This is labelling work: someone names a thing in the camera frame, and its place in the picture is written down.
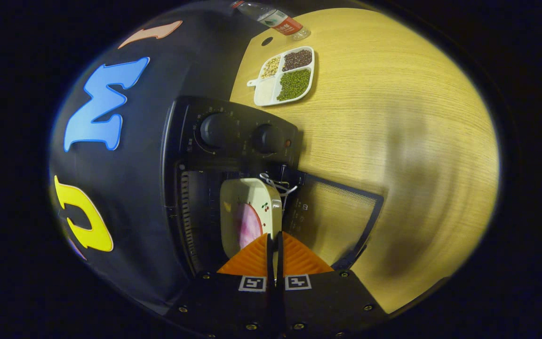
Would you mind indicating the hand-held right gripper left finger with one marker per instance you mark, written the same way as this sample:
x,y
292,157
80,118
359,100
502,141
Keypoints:
x,y
233,306

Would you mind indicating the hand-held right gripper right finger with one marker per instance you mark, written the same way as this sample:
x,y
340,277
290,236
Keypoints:
x,y
318,306

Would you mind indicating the pink round cake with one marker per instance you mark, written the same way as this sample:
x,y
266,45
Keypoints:
x,y
248,226

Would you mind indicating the white square plate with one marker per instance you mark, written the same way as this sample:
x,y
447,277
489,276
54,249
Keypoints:
x,y
252,193

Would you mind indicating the black electric oven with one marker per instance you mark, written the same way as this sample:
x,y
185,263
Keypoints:
x,y
233,132

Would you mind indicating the black backdrop cloth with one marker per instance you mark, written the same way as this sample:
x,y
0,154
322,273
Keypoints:
x,y
148,197

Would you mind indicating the white divided bean dish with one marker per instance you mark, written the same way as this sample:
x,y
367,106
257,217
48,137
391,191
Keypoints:
x,y
293,84

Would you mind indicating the clear water bottle red label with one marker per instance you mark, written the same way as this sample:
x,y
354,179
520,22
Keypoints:
x,y
280,21

